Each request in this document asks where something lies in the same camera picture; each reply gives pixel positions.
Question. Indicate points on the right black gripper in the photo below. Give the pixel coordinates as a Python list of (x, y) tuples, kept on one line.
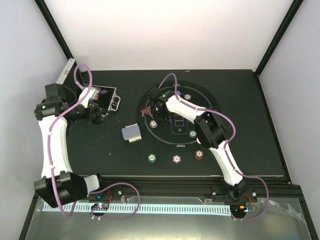
[(157, 118)]

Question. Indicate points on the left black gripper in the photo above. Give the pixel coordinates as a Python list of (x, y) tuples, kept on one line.
[(97, 120)]

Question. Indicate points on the blue chips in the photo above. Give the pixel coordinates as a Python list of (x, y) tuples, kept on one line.
[(153, 124), (187, 97)]

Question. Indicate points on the green chips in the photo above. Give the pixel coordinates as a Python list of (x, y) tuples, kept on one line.
[(192, 134)]

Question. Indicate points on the green poker chip stack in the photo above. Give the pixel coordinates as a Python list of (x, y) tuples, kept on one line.
[(152, 158)]

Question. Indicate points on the blue white poker chip stack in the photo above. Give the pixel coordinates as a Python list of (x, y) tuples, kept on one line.
[(176, 159)]

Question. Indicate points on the orange black poker chip stack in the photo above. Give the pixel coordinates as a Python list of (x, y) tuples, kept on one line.
[(199, 155)]

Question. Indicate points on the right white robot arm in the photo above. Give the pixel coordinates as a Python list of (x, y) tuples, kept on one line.
[(210, 133)]

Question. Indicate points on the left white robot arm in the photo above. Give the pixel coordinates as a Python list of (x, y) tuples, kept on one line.
[(58, 184)]

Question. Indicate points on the red triangular marker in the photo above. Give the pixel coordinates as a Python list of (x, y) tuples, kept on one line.
[(147, 111)]

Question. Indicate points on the aluminium poker case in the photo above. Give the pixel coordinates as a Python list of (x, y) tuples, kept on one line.
[(106, 98)]

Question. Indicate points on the round black poker mat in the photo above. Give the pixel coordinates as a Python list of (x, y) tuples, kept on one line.
[(173, 135)]

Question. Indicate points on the blue playing card deck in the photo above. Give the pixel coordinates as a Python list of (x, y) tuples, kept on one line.
[(131, 133)]

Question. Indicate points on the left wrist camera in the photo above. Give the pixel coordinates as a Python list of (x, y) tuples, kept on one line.
[(87, 95)]

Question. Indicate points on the white slotted cable duct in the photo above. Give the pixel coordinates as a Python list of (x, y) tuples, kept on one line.
[(175, 209)]

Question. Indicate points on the black aluminium rail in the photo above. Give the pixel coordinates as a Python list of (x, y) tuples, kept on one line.
[(213, 188)]

